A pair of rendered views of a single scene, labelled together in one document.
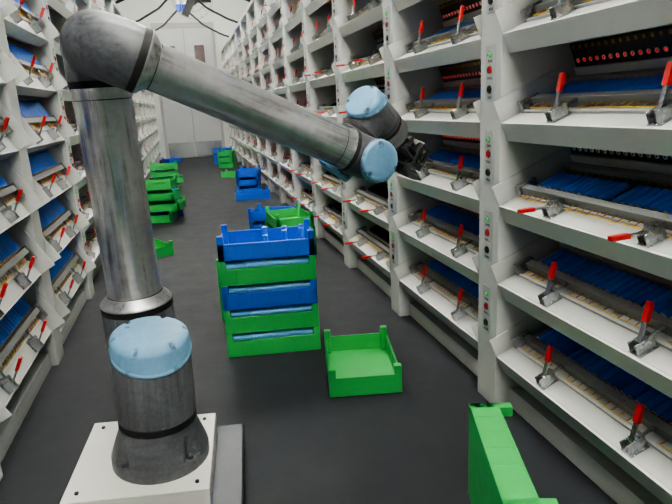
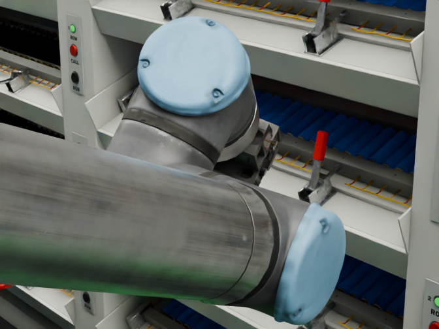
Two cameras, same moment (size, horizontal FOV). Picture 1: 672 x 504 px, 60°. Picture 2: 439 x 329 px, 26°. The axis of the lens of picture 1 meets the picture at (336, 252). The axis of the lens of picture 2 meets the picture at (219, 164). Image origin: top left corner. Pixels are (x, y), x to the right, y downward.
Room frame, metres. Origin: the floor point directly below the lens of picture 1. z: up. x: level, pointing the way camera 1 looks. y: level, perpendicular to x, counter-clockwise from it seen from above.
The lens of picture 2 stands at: (0.68, 0.26, 0.96)
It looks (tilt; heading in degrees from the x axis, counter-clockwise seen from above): 19 degrees down; 333
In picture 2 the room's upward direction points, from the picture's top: straight up
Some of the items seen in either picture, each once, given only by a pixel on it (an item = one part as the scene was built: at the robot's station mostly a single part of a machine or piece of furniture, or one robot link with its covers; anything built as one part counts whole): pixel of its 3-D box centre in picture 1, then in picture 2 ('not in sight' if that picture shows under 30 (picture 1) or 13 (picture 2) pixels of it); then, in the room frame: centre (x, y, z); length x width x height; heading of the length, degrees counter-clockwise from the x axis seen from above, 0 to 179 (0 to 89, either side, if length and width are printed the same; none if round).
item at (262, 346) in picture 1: (273, 330); not in sight; (1.84, 0.23, 0.04); 0.30 x 0.20 x 0.08; 96
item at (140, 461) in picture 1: (159, 432); not in sight; (1.04, 0.37, 0.15); 0.19 x 0.19 x 0.10
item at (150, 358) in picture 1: (152, 369); not in sight; (1.05, 0.37, 0.29); 0.17 x 0.15 x 0.18; 23
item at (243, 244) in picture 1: (266, 239); not in sight; (1.84, 0.23, 0.36); 0.30 x 0.20 x 0.08; 96
